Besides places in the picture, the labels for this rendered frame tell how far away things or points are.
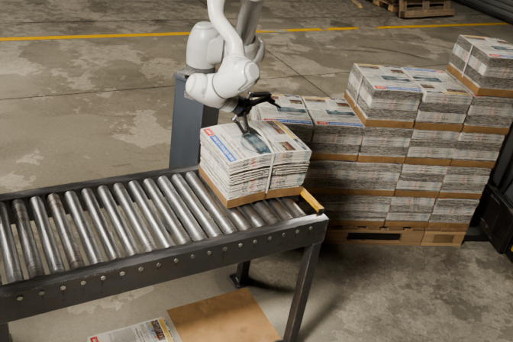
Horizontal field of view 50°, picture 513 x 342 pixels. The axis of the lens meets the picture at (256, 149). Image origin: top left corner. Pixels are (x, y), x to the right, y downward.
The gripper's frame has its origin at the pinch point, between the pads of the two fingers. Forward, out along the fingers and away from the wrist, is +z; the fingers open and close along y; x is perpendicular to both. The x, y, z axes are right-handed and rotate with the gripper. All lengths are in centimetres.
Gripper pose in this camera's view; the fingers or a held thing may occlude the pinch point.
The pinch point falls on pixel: (268, 119)
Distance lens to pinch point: 227.1
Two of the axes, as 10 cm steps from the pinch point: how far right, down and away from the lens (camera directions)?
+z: 7.0, 2.9, 6.5
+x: 4.7, 5.0, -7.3
